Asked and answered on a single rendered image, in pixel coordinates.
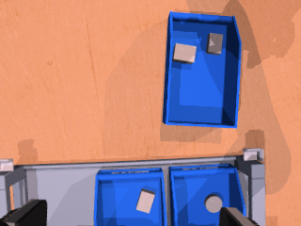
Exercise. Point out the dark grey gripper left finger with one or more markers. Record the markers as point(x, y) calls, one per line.
point(33, 213)

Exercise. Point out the pink rectangular block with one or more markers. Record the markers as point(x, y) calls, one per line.
point(214, 44)

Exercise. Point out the grey metal block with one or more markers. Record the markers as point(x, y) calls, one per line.
point(184, 53)

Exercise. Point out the pale pink block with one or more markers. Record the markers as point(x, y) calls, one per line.
point(145, 200)

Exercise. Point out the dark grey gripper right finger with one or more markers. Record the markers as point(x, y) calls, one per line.
point(231, 216)

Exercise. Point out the blue bin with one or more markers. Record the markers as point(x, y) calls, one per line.
point(205, 93)
point(191, 192)
point(116, 196)

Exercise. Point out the pale pink round disc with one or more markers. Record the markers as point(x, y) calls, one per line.
point(213, 203)

